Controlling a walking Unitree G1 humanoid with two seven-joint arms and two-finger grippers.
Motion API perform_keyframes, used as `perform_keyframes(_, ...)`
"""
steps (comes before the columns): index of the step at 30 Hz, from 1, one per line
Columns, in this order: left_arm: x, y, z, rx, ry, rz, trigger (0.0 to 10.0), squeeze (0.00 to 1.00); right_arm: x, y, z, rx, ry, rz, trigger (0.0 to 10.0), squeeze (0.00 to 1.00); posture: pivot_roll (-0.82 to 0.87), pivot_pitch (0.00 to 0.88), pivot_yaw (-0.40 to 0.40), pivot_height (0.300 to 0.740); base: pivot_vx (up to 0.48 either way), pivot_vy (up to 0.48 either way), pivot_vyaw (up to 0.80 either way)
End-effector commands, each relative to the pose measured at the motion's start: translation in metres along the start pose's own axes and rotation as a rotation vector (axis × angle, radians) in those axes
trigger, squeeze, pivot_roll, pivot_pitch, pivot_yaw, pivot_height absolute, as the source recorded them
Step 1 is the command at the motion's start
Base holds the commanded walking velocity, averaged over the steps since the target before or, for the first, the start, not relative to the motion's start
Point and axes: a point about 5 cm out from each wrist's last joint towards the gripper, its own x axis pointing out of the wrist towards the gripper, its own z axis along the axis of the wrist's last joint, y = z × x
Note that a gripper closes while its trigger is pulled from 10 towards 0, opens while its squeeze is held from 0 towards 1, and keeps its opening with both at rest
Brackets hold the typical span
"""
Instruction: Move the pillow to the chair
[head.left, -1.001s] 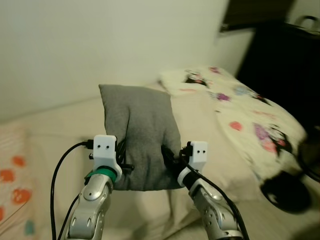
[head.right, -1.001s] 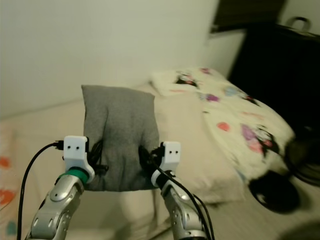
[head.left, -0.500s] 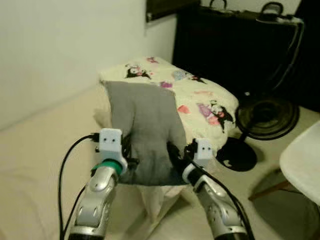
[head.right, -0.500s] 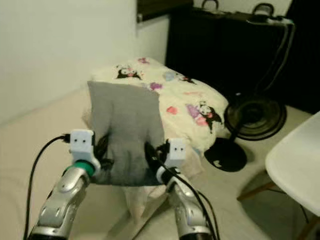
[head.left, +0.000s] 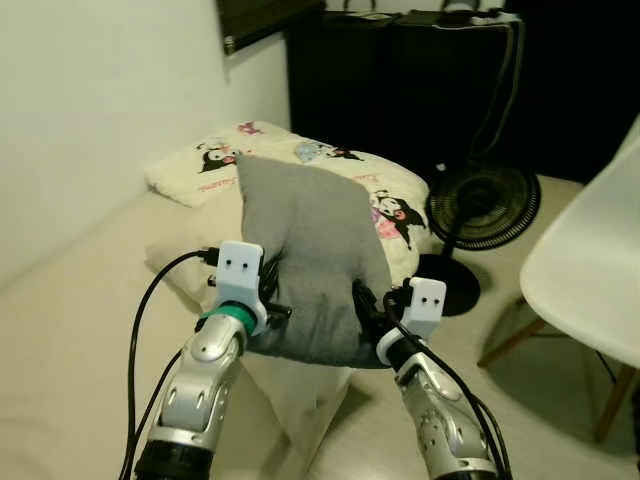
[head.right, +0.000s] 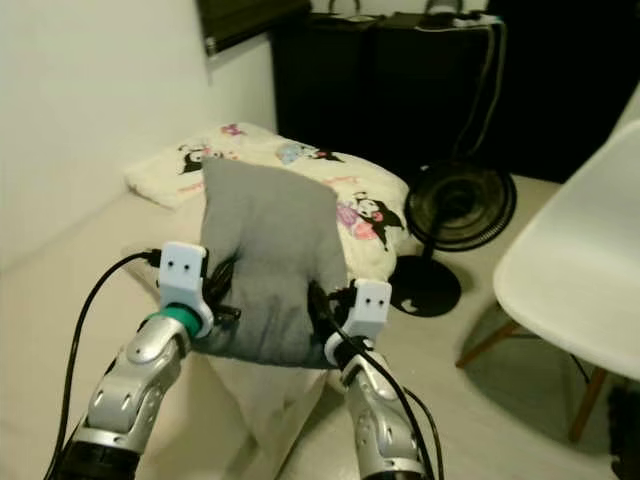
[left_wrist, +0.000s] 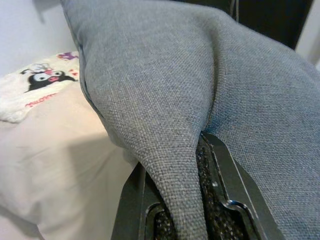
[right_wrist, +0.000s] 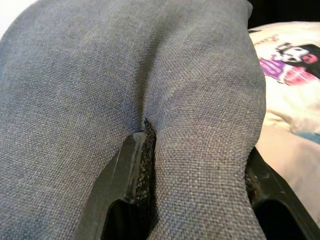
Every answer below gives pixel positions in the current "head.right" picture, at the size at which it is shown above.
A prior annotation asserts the bed with cream sheet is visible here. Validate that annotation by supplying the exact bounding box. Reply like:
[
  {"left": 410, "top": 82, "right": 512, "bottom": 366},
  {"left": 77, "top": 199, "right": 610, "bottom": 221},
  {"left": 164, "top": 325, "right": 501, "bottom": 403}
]
[{"left": 0, "top": 160, "right": 366, "bottom": 480}]

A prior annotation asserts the white chair with wooden legs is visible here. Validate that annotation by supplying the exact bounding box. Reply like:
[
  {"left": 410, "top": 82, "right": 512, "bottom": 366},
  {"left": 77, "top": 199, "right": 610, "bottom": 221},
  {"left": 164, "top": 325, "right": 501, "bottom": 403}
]
[{"left": 454, "top": 84, "right": 640, "bottom": 447}]

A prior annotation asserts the black pedestal fan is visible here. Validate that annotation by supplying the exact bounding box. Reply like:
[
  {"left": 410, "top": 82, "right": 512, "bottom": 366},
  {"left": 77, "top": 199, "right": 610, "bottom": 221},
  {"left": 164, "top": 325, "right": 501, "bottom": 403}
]
[{"left": 387, "top": 159, "right": 519, "bottom": 320}]

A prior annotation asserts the cartoon print cream quilt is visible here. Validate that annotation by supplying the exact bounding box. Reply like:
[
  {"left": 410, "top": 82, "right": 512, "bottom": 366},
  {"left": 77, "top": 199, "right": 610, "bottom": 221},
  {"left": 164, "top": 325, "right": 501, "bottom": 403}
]
[{"left": 125, "top": 122, "right": 422, "bottom": 283}]

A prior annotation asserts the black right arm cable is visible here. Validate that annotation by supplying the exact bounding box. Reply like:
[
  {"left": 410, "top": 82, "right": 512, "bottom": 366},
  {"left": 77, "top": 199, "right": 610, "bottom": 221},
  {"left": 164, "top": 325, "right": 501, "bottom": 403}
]
[{"left": 318, "top": 300, "right": 448, "bottom": 480}]

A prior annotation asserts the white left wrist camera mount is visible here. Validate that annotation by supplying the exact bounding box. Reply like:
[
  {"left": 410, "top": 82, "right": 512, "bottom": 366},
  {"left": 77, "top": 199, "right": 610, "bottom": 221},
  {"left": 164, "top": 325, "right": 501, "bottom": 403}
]
[{"left": 158, "top": 242, "right": 214, "bottom": 338}]

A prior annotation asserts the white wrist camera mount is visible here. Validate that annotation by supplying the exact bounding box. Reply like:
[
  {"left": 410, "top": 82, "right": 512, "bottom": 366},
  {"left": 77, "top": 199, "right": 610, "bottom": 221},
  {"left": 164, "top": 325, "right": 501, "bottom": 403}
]
[
  {"left": 158, "top": 242, "right": 214, "bottom": 338},
  {"left": 324, "top": 279, "right": 392, "bottom": 367}
]

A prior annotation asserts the grey pillow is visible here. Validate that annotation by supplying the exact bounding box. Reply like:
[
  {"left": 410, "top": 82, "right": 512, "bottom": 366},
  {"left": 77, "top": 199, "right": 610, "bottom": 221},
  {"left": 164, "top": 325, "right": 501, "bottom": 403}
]
[{"left": 194, "top": 154, "right": 352, "bottom": 370}]

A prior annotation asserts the grey power cord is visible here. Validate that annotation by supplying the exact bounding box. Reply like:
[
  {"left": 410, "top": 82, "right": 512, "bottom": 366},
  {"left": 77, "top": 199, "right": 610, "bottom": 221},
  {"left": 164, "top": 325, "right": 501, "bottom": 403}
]
[{"left": 453, "top": 15, "right": 510, "bottom": 163}]

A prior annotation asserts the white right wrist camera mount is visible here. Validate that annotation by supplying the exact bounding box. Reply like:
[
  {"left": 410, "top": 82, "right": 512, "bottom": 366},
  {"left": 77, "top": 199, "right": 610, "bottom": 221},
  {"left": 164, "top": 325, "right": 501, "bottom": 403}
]
[{"left": 324, "top": 279, "right": 392, "bottom": 367}]

